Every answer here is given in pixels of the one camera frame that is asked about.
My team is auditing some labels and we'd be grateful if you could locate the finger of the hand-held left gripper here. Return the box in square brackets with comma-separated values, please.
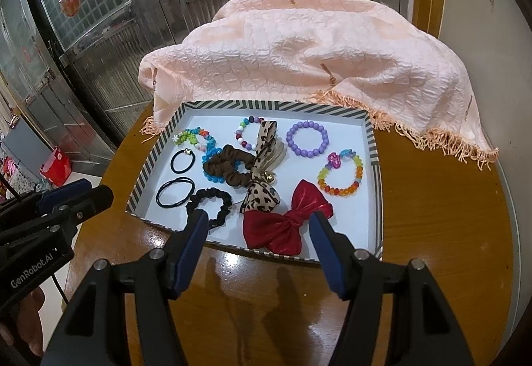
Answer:
[35, 179, 93, 214]
[42, 185, 114, 241]

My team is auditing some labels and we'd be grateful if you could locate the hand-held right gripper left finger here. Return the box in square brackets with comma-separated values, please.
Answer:
[39, 208, 209, 366]

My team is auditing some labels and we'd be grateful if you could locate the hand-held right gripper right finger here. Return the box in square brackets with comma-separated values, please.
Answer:
[308, 210, 476, 366]

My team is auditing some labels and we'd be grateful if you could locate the black hair tie gold charm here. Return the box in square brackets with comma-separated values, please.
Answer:
[170, 148, 197, 175]

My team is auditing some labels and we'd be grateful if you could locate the blue bead bracelet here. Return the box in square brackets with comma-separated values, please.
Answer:
[201, 146, 246, 184]

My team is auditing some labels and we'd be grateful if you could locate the striped edge white tray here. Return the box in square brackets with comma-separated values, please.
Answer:
[125, 100, 383, 263]

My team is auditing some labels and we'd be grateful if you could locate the person's left hand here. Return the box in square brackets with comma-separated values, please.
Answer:
[0, 287, 46, 358]

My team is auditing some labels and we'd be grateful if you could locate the red bag on floor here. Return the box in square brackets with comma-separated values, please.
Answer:
[39, 147, 72, 186]

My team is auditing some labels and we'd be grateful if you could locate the red shiny bow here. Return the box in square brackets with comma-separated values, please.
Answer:
[242, 179, 334, 255]

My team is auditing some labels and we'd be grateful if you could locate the black scrunchie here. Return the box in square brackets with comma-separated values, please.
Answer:
[186, 188, 233, 230]

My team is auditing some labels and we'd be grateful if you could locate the leopard print bow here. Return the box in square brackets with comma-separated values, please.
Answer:
[240, 121, 287, 215]

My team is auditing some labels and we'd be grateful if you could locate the brown scrunchie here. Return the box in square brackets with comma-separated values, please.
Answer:
[202, 144, 255, 189]

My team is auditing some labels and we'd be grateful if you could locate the stainless steel door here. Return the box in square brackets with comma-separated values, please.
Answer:
[0, 0, 412, 167]

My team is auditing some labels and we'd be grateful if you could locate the pink fringed scarf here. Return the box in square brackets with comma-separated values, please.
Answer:
[138, 0, 499, 173]

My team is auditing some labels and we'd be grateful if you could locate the thin black hair tie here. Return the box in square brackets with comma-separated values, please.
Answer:
[156, 177, 195, 209]

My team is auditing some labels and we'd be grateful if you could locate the rainbow bead bracelet pink charm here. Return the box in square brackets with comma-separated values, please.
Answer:
[317, 149, 363, 198]

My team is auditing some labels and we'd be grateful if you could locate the green flower bead bracelet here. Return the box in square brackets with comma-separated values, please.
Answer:
[172, 127, 217, 151]

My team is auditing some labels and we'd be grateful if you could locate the pastel mixed bead bracelet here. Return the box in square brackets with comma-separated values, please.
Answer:
[234, 115, 267, 151]

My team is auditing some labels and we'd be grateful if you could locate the purple bead bracelet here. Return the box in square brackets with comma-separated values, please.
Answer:
[286, 121, 330, 159]

